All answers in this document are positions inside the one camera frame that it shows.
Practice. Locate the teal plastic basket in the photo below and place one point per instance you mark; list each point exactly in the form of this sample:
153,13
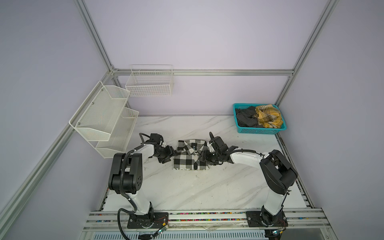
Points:
261,130

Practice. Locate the black white checkered shirt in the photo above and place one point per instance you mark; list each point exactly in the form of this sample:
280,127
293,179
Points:
191,155

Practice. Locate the white mesh upper shelf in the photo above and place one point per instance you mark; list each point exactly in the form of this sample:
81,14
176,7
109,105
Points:
97,117

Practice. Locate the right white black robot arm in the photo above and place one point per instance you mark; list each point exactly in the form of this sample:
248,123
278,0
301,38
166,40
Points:
278,172

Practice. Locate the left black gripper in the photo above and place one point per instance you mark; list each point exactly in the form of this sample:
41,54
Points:
170,152

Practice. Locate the yellow plaid shirt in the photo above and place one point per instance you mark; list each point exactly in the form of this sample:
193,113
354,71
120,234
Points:
269,117

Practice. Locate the dark grey shirt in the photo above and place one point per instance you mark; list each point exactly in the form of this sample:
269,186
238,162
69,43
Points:
247,118

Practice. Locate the white slotted cable duct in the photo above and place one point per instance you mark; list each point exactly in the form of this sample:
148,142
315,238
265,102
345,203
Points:
188,235

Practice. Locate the aluminium mounting rail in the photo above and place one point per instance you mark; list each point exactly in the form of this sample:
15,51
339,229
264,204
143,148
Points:
213,220

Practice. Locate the aluminium frame back bar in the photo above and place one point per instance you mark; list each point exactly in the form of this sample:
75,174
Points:
211,72

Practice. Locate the white mesh lower shelf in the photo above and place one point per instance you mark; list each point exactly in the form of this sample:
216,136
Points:
120,136

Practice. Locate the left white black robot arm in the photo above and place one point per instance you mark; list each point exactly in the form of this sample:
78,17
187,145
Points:
127,171

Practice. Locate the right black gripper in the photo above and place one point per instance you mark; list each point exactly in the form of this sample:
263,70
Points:
207,159

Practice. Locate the white mesh shelf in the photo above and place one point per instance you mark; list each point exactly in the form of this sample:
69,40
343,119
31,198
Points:
120,136
97,117

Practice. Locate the white wire basket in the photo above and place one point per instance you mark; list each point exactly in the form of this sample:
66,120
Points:
150,80

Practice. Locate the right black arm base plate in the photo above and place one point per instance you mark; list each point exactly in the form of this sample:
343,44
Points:
253,219

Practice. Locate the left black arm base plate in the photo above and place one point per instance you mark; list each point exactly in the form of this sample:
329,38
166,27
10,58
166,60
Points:
148,221

